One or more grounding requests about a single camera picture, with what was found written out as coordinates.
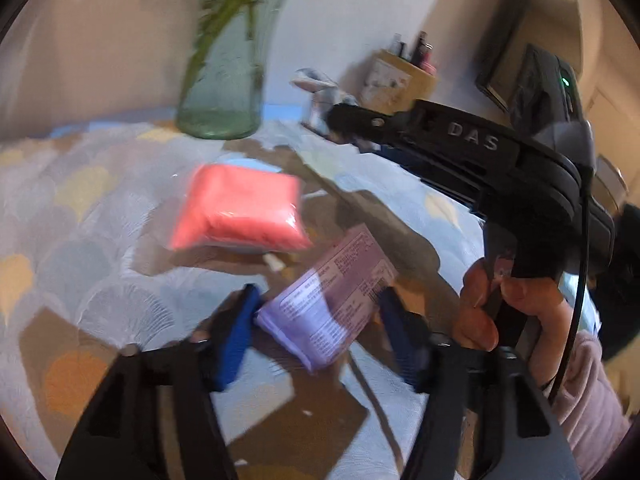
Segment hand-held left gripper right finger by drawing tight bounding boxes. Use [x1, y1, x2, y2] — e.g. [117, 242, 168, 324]
[377, 287, 576, 480]

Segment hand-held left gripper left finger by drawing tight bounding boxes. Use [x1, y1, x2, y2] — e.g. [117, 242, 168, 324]
[55, 282, 263, 480]

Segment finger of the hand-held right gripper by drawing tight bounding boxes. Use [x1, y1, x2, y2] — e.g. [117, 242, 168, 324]
[325, 101, 420, 145]
[355, 137, 436, 183]

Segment purple tissue packet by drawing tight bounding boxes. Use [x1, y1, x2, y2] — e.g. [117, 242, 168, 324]
[255, 224, 398, 373]

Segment person's right forearm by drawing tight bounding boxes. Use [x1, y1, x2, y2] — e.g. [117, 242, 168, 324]
[520, 305, 633, 480]

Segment pink soft packet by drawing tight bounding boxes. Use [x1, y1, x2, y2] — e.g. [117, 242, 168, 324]
[169, 162, 313, 253]

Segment person's right hand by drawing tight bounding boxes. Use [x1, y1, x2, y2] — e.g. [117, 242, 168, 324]
[452, 257, 571, 353]

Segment wooden pen holder box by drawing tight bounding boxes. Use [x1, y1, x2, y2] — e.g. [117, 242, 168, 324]
[360, 30, 437, 107]

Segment green glass vase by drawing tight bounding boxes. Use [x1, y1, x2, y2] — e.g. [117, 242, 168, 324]
[176, 0, 296, 141]

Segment green leafy plant stems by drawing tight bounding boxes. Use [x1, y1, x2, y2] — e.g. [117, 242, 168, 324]
[185, 0, 281, 91]

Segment patterned tablecloth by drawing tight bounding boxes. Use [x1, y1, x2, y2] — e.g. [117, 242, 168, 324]
[0, 120, 501, 480]

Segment black cable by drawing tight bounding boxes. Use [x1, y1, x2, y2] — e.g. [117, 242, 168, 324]
[547, 160, 593, 401]

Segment black wall television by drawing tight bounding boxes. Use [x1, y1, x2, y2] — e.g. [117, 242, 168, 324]
[475, 0, 538, 111]

